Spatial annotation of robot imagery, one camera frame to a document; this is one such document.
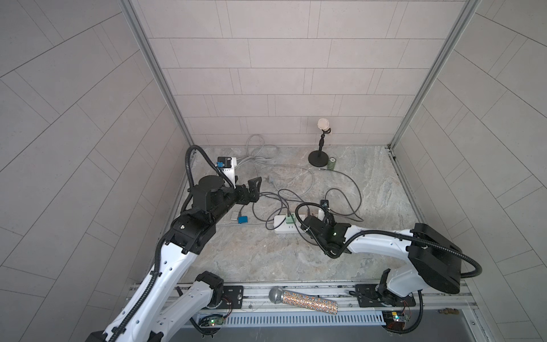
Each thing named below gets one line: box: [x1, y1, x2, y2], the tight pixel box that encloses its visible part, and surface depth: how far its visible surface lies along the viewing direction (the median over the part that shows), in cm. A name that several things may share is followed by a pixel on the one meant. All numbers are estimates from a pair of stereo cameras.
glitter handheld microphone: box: [268, 285, 339, 315], surface depth 69 cm
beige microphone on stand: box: [308, 118, 332, 168], surface depth 111 cm
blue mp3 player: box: [237, 215, 249, 224], surface depth 92 cm
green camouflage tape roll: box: [327, 156, 337, 171], surface depth 107 cm
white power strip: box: [273, 213, 306, 234], surface depth 88 cm
